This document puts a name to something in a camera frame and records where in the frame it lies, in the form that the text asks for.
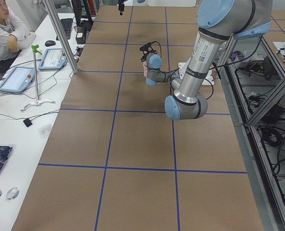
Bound far teach pendant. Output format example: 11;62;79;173
38;48;67;71

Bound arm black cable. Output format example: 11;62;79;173
147;40;221;100

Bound aluminium frame rack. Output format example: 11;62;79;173
214;31;285;231

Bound seated person in white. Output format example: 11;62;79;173
0;0;36;74

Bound black computer mouse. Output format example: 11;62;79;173
45;40;56;47

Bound small black puck device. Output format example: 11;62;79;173
23;118;33;128

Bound teach pendant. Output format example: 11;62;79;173
38;48;67;71
0;66;35;93

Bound near teach pendant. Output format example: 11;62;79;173
0;66;35;93

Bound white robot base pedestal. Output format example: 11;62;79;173
177;62;215;86

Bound black computer monitor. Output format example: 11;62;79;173
70;0;99;30

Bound metal stand with green clip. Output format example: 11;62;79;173
20;45;55;112

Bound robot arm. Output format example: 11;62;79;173
140;0;273;120
117;0;149;15

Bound black keyboard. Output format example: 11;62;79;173
60;18;73;39

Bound aluminium frame post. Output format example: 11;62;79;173
43;0;78;74

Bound black box with label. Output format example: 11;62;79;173
75;26;87;44

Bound pink mesh pen holder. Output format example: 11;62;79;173
143;62;148;77

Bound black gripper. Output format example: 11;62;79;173
139;42;157;60

